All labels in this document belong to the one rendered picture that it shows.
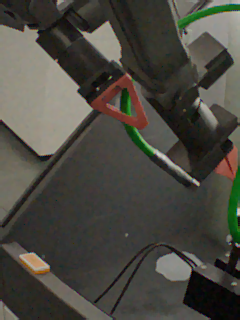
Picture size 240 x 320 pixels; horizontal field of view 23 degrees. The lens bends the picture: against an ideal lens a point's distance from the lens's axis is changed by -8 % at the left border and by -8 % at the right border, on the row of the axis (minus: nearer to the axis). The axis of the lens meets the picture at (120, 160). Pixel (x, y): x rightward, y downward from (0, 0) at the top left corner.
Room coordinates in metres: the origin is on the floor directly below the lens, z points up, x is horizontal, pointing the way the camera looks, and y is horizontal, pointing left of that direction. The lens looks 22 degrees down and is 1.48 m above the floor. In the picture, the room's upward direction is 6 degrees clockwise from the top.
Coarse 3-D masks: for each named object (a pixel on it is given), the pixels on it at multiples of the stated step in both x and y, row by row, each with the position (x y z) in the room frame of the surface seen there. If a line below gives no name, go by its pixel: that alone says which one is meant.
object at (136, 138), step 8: (208, 8) 0.86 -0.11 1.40; (216, 8) 0.86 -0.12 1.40; (224, 8) 0.87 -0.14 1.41; (232, 8) 0.87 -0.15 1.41; (192, 16) 0.85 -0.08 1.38; (200, 16) 0.85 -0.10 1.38; (184, 24) 0.84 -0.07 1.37; (120, 96) 0.82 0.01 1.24; (128, 96) 0.82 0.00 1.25; (120, 104) 0.82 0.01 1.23; (128, 104) 0.82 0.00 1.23; (128, 112) 0.82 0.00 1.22; (128, 128) 0.82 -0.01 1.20; (136, 136) 0.82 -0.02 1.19; (136, 144) 0.83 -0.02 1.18; (144, 144) 0.83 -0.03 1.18; (144, 152) 0.83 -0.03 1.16; (152, 152) 0.83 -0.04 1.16
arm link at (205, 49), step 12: (204, 36) 0.73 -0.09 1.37; (192, 48) 0.72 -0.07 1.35; (204, 48) 0.72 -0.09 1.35; (216, 48) 0.72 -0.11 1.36; (192, 60) 0.71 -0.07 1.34; (204, 60) 0.71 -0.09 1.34; (216, 60) 0.72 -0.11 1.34; (228, 60) 0.73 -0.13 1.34; (204, 72) 0.70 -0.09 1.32; (216, 72) 0.73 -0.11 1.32; (192, 84) 0.64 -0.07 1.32; (204, 84) 0.73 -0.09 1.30; (180, 96) 0.64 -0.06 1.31; (192, 96) 0.67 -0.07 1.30; (180, 108) 0.66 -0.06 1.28
